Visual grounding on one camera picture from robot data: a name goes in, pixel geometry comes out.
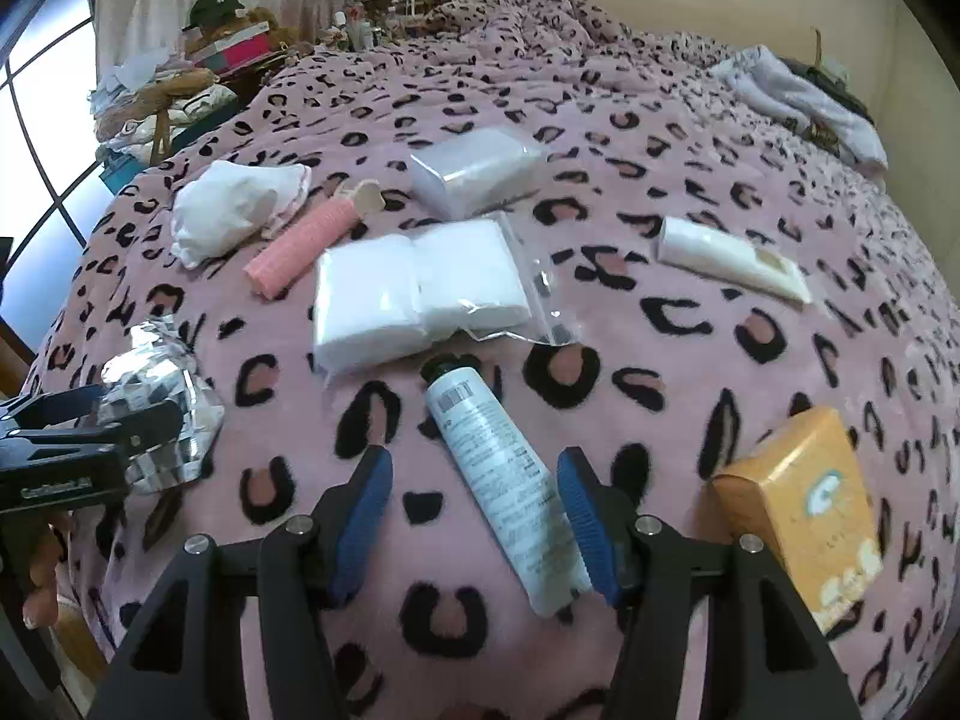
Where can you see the brown plush toy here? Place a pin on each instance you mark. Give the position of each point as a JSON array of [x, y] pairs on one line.
[[274, 26]]

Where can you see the pink leopard print blanket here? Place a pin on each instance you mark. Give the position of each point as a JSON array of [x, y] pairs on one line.
[[637, 390]]

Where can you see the pink hair roller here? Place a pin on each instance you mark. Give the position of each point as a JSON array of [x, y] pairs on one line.
[[300, 247]]

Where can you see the white flat tube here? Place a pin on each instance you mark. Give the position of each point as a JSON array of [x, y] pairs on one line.
[[731, 259]]

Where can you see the white cloth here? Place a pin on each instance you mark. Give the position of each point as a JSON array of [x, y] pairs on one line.
[[225, 202]]

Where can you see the window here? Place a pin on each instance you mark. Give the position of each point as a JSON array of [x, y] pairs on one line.
[[52, 90]]

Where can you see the clear crinkled plastic bag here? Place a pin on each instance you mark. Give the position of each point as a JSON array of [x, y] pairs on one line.
[[161, 390]]

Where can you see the orange box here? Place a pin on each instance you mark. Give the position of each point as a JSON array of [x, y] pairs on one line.
[[802, 510]]

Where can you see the clear pack of white tissues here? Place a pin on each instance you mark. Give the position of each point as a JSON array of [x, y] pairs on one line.
[[472, 169]]

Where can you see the bag of white cotton pads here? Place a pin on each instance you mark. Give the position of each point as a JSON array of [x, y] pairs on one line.
[[367, 300]]

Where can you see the pink flat box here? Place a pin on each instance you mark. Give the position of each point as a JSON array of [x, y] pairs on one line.
[[232, 52]]

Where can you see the folded white towels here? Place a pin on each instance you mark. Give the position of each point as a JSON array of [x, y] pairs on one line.
[[787, 101]]

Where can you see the teal box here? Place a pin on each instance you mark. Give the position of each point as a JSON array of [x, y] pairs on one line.
[[116, 171]]

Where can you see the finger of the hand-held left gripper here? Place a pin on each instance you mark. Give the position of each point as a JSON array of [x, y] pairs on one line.
[[146, 424], [52, 405]]

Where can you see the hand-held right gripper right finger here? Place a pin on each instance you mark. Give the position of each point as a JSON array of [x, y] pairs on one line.
[[589, 532]]

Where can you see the white crumpled papers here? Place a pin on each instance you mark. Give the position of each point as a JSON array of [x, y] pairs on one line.
[[139, 69]]

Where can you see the person's left hand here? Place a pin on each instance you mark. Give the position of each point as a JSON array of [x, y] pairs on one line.
[[46, 547]]

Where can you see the dark cloth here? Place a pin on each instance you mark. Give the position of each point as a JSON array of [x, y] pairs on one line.
[[832, 79]]

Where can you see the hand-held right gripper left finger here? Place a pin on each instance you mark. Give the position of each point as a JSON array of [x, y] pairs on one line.
[[366, 525]]

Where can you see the small clear zip bag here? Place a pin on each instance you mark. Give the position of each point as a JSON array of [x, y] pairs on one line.
[[551, 300]]

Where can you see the beige makeup sponge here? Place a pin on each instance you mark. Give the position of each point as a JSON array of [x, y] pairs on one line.
[[366, 199]]

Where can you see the white tube with black cap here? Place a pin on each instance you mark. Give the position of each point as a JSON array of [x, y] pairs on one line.
[[499, 480]]

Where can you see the green hat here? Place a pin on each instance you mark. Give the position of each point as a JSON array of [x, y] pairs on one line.
[[217, 11]]

